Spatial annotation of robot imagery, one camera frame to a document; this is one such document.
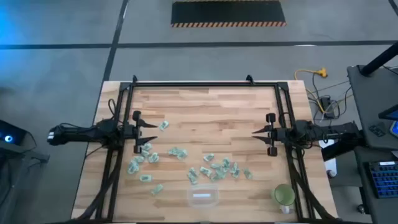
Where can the black power strip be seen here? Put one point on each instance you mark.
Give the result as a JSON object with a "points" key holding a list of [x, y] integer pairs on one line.
{"points": [[326, 104]]}

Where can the clear plastic container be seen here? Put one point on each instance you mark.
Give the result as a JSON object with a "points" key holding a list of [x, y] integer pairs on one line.
{"points": [[202, 200]]}

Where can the small black controller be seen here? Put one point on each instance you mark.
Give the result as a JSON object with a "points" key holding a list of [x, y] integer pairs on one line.
{"points": [[377, 130]]}

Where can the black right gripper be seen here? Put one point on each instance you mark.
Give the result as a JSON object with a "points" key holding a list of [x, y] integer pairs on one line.
{"points": [[280, 135]]}

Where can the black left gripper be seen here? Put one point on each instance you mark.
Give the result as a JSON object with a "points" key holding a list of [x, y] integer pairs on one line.
{"points": [[130, 132]]}

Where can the black hazard striped floor mat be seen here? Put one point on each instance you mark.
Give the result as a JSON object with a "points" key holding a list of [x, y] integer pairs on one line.
{"points": [[227, 12]]}

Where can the black aluminium table frame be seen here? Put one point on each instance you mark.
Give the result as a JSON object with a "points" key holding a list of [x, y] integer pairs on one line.
{"points": [[202, 84]]}

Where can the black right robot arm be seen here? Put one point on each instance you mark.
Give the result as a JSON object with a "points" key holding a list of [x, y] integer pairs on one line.
{"points": [[335, 130]]}

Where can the dark grey cart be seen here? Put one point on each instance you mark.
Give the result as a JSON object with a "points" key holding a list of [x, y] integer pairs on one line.
{"points": [[18, 174]]}

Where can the dark grey desk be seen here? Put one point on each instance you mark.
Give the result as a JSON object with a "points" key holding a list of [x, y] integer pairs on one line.
{"points": [[373, 99], [385, 211]]}

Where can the black computer blue light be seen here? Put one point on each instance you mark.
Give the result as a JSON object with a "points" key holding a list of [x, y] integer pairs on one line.
{"points": [[9, 133]]}

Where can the black caster wheel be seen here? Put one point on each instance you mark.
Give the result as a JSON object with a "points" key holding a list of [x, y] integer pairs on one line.
{"points": [[360, 209]]}

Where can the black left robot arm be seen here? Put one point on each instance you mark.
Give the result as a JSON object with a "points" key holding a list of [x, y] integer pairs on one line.
{"points": [[77, 133]]}

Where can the blue backlit keyboard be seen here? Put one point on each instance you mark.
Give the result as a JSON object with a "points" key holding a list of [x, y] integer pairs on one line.
{"points": [[384, 180]]}

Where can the monitor with blue screen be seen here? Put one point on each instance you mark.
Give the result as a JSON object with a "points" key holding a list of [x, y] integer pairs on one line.
{"points": [[390, 114]]}

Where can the black pole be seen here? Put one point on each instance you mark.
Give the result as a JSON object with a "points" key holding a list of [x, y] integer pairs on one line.
{"points": [[377, 60]]}

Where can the black desk foot bar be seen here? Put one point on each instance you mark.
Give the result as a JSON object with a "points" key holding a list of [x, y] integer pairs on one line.
{"points": [[335, 152]]}

